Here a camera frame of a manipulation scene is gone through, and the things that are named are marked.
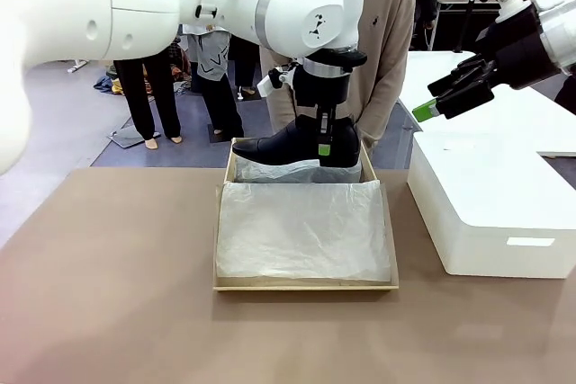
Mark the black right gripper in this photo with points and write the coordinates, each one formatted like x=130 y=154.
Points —
x=517 y=56

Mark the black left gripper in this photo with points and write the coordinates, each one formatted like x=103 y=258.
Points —
x=321 y=89

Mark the black leather buckle shoe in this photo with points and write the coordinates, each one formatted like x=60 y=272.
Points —
x=279 y=148

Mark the white tissue paper sheet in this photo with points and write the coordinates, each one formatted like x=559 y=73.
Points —
x=301 y=231

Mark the cardboard shoe box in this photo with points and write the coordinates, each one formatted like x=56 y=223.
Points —
x=306 y=287

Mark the white storage box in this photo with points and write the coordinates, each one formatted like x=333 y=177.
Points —
x=486 y=195

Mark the person in beige sweater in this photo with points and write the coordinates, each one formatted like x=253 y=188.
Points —
x=387 y=42

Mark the dark clad figure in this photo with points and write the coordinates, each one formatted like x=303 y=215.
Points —
x=568 y=96

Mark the bystander in orange top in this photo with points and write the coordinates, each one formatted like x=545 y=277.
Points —
x=245 y=65

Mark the bystander in grey shorts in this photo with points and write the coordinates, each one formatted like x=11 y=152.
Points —
x=216 y=100

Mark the patterned fabric pile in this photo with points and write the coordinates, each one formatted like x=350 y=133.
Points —
x=180 y=74

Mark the bystander in black trousers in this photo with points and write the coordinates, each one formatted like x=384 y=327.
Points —
x=162 y=96

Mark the grey floor plate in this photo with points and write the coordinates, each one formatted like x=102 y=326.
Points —
x=128 y=137

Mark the blue yellow clothing pile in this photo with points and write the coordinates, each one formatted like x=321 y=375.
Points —
x=108 y=86

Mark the white stand base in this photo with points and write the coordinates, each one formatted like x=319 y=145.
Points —
x=78 y=67

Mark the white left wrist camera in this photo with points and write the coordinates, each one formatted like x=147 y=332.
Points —
x=268 y=85

